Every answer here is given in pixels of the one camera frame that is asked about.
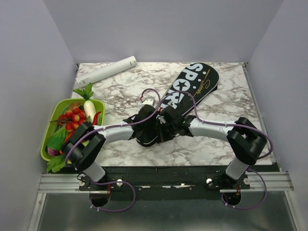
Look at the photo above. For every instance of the red chili pepper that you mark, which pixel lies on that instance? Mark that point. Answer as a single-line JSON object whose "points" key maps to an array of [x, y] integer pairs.
{"points": [[95, 119]]}

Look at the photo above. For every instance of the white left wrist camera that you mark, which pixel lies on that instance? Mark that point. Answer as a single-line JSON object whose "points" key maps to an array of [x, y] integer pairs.
{"points": [[148, 101]]}

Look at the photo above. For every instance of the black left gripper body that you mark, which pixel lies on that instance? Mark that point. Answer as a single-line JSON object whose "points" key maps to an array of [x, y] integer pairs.
{"points": [[151, 126]]}

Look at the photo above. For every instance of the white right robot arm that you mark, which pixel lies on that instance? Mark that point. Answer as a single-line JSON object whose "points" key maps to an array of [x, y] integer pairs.
{"points": [[246, 141]]}

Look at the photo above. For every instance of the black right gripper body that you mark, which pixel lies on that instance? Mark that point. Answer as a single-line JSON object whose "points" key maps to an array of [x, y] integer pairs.
{"points": [[167, 131]]}

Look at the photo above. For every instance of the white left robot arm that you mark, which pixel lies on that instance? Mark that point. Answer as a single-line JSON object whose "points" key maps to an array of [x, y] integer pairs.
{"points": [[82, 148]]}

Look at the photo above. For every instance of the black sport racket bag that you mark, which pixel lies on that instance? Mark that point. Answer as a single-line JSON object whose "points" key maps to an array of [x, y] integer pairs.
{"points": [[192, 84]]}

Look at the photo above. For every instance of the white radish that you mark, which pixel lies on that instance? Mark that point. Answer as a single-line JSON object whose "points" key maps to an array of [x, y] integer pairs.
{"points": [[89, 110]]}

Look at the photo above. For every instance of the red cherry tomato bunch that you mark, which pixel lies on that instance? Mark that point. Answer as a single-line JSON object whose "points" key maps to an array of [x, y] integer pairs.
{"points": [[71, 119]]}

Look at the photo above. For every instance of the white shuttlecock tube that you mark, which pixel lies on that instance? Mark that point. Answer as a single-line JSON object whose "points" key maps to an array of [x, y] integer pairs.
{"points": [[107, 71]]}

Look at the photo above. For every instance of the purple onion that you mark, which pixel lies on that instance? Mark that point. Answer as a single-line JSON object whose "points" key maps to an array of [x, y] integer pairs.
{"points": [[52, 152]]}

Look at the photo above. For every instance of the aluminium frame rail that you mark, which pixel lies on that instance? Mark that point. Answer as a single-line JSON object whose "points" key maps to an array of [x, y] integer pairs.
{"points": [[252, 182]]}

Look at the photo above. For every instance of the green leafy vegetable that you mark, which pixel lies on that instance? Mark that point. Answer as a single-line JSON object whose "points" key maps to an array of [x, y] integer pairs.
{"points": [[56, 140]]}

